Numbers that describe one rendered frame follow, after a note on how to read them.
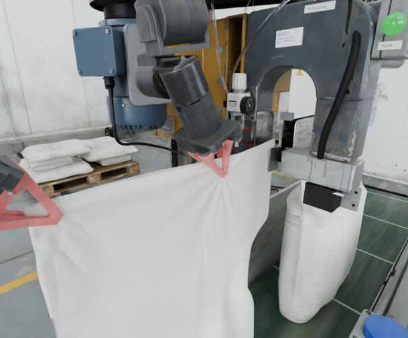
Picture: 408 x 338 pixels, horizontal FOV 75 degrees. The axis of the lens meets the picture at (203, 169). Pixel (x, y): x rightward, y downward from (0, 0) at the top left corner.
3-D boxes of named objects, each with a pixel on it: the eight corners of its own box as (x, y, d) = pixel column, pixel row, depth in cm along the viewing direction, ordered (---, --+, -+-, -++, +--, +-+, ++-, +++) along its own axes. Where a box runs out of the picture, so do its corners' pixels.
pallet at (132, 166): (39, 199, 277) (37, 186, 272) (21, 178, 333) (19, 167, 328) (140, 172, 356) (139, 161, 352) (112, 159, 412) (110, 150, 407)
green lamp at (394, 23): (401, 33, 37) (406, 8, 36) (376, 35, 39) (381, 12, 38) (405, 35, 38) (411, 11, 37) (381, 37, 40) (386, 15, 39)
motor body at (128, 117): (128, 136, 61) (116, 14, 53) (100, 127, 72) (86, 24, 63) (179, 127, 71) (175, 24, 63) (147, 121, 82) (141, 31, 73)
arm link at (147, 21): (145, 2, 29) (205, 0, 34) (108, 18, 38) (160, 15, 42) (166, 109, 34) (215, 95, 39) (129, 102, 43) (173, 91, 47)
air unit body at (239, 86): (241, 150, 57) (245, 73, 51) (224, 146, 60) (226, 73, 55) (254, 146, 60) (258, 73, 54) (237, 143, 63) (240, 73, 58)
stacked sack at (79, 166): (32, 190, 269) (29, 176, 264) (22, 178, 299) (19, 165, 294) (96, 174, 314) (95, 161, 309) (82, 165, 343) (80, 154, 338)
